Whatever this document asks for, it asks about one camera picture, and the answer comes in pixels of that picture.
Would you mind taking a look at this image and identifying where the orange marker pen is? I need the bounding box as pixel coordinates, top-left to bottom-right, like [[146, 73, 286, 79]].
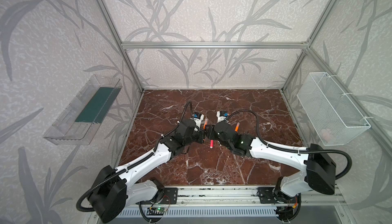
[[235, 123, 240, 132], [203, 119, 208, 130]]

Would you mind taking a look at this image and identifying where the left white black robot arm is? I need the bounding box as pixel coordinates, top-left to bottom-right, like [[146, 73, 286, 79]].
[[76, 118, 203, 224]]

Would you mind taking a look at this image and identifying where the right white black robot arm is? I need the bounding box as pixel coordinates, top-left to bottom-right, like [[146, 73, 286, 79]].
[[203, 121, 352, 198]]

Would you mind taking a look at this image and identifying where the green circuit board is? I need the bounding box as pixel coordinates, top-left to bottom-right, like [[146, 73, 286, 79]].
[[147, 206, 169, 216]]

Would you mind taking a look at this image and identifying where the pink object in basket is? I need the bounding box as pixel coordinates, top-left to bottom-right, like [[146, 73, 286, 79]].
[[321, 129, 334, 142]]

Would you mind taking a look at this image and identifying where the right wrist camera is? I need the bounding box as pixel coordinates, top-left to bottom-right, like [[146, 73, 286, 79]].
[[216, 110, 229, 123]]

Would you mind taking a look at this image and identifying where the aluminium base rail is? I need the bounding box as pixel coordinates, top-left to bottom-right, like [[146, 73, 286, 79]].
[[88, 185, 347, 208]]

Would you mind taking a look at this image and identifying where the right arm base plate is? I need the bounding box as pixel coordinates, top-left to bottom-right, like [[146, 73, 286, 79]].
[[256, 187, 296, 204]]

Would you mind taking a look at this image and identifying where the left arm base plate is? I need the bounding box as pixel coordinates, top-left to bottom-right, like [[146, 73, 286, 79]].
[[146, 187, 179, 205]]

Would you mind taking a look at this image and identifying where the white wire mesh basket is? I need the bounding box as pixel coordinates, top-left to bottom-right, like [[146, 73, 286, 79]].
[[297, 72, 371, 146]]

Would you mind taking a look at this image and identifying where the aluminium frame crossbar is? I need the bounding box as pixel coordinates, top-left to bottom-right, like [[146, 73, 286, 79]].
[[121, 42, 307, 50]]

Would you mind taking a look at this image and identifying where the clear plastic wall tray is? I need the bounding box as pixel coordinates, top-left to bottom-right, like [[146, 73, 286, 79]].
[[43, 75, 123, 145]]

